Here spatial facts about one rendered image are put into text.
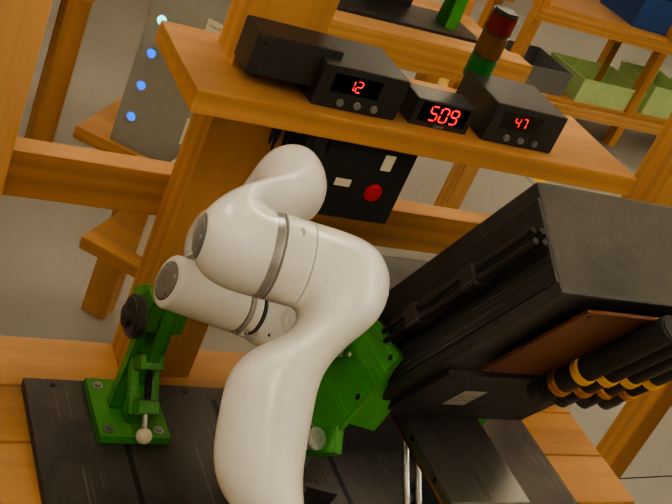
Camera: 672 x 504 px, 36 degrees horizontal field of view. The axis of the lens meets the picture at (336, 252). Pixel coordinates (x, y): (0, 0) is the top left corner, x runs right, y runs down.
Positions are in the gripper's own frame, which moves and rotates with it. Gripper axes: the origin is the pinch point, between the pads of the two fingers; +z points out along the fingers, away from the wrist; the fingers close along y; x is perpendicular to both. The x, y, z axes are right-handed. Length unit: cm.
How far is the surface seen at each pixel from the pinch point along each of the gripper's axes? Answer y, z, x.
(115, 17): 242, 110, 374
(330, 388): -7.6, 4.2, 1.1
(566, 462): -5, 83, 11
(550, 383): -3.4, 20.4, -31.9
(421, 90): 42.6, 0.0, -14.2
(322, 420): -13.0, 4.2, 1.7
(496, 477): -17.2, 27.6, -17.2
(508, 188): 193, 313, 247
